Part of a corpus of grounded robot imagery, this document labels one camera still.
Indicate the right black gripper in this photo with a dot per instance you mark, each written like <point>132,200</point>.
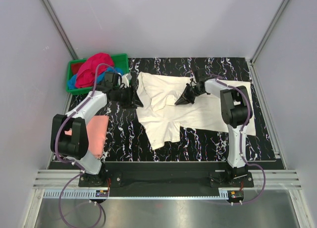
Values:
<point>184,98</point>

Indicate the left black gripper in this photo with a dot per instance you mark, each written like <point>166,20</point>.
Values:
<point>132,101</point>

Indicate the cream white t shirt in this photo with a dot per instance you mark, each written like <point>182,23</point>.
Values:
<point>162,119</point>

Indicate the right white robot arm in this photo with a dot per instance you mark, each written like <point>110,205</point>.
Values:
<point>236,112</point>

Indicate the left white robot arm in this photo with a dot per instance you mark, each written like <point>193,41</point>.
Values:
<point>62,147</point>

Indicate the green plastic bin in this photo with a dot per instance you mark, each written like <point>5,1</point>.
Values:
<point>120,61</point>

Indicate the folded pink t shirt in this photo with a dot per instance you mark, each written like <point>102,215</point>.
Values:
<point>88,137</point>

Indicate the magenta pink t shirt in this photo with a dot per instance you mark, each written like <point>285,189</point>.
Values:
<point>92,63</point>

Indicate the blue t shirt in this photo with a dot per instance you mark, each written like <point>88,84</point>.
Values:
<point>71,83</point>

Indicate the dark red t shirt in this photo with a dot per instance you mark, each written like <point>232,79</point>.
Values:
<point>74,67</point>

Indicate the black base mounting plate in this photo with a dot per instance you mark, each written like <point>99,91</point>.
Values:
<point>166,179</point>

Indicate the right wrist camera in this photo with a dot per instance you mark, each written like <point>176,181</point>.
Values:
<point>199,76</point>

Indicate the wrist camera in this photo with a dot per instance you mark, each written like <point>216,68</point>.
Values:
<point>199,76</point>
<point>116,80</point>

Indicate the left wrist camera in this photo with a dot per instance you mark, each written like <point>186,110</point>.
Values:
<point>116,80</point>

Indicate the grey slotted cable duct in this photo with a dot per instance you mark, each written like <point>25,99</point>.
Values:
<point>97,195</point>

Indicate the right aluminium frame post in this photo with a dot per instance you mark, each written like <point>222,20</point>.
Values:
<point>282,7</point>

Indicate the aluminium frame post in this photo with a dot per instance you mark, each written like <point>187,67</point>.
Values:
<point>62,33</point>
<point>282,7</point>

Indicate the left aluminium frame post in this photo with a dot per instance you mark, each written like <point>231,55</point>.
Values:
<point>62,33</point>

